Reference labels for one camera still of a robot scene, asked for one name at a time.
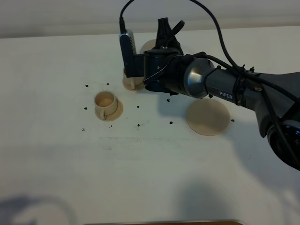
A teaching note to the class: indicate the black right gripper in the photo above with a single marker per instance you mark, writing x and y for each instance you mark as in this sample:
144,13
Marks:
162,69

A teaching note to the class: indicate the beige ceramic teapot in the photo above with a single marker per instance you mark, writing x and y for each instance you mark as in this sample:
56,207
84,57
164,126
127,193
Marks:
148,46

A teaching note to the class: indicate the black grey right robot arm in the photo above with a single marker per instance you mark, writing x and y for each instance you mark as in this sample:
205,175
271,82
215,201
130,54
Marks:
275,99

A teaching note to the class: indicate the beige teapot saucer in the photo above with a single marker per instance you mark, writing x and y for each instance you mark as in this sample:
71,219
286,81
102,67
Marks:
208,117

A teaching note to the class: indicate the beige saucer far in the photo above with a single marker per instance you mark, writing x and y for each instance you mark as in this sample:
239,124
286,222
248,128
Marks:
133,83

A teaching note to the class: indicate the beige saucer near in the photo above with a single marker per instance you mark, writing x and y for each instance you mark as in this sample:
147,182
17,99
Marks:
117,112

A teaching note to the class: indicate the beige teacup near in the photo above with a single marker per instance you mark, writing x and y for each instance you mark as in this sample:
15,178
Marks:
105,104

